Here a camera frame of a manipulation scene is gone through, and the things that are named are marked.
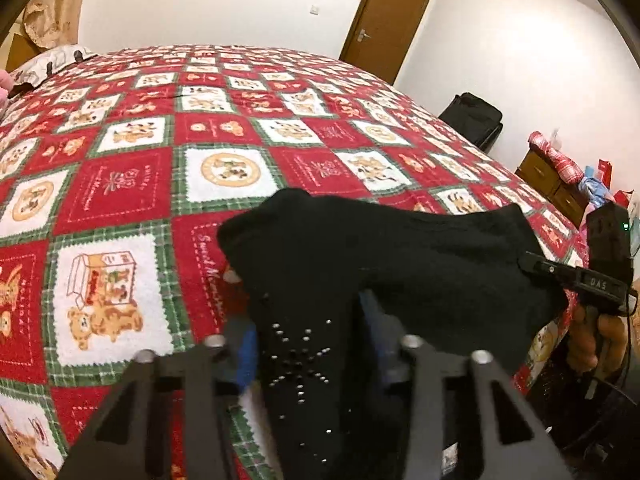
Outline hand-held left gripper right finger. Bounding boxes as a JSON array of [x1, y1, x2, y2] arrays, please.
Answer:
[[357, 292, 574, 480]]

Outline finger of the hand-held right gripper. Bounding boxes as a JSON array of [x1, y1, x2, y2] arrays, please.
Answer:
[[518, 252, 581, 287]]

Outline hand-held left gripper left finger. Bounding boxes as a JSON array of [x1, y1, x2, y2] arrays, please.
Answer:
[[59, 325, 262, 480]]

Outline black pants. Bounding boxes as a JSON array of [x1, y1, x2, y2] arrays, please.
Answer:
[[217, 187, 571, 480]]

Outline person's right hand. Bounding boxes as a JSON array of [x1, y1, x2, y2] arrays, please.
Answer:
[[567, 304, 629, 377]]

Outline blue cloth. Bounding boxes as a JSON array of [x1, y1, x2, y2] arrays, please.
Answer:
[[579, 164, 609, 207]]

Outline wooden cabinet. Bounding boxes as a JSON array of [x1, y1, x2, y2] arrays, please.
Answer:
[[515, 150, 589, 229]]

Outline red plaid cloth roll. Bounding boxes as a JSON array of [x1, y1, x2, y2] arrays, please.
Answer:
[[528, 130, 584, 184]]

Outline black suitcase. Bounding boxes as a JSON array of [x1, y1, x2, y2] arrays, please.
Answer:
[[438, 92, 504, 154]]

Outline red checked printed blanket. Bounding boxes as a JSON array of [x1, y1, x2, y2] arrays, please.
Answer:
[[0, 44, 592, 480]]

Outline brown wooden door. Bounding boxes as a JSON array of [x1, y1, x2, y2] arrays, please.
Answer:
[[339, 0, 435, 86]]

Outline white patterned pillow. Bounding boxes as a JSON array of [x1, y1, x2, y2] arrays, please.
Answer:
[[9, 45, 99, 92]]

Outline beige headboard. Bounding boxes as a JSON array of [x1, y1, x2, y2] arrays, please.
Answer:
[[5, 34, 41, 72]]

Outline patterned beige curtain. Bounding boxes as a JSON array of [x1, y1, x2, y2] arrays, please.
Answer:
[[22, 0, 91, 54]]

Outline black cable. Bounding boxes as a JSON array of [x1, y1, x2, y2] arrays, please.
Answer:
[[617, 287, 640, 396]]

